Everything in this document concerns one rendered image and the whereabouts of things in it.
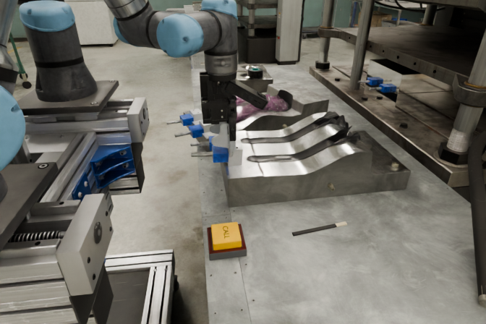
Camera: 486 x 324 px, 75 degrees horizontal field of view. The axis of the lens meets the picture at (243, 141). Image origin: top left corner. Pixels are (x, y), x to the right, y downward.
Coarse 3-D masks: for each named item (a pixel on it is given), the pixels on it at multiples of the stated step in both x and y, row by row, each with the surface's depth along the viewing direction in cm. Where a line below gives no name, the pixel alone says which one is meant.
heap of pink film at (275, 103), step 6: (270, 96) 127; (276, 96) 128; (240, 102) 122; (270, 102) 123; (276, 102) 123; (282, 102) 123; (240, 108) 116; (246, 108) 114; (252, 108) 114; (258, 108) 114; (264, 108) 115; (270, 108) 116; (276, 108) 119; (282, 108) 120; (240, 114) 114; (246, 114) 113; (240, 120) 113
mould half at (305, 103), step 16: (304, 96) 124; (320, 96) 124; (256, 112) 114; (272, 112) 115; (288, 112) 120; (304, 112) 119; (320, 112) 122; (240, 128) 110; (256, 128) 112; (272, 128) 115
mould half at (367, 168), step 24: (312, 120) 100; (264, 144) 95; (288, 144) 95; (312, 144) 90; (336, 144) 86; (360, 144) 85; (240, 168) 82; (264, 168) 83; (288, 168) 83; (312, 168) 82; (336, 168) 82; (360, 168) 83; (384, 168) 88; (240, 192) 81; (264, 192) 82; (288, 192) 83; (312, 192) 84; (336, 192) 86; (360, 192) 87
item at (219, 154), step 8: (240, 144) 83; (200, 152) 83; (208, 152) 83; (216, 152) 82; (224, 152) 82; (240, 152) 82; (216, 160) 82; (224, 160) 83; (232, 160) 83; (240, 160) 83
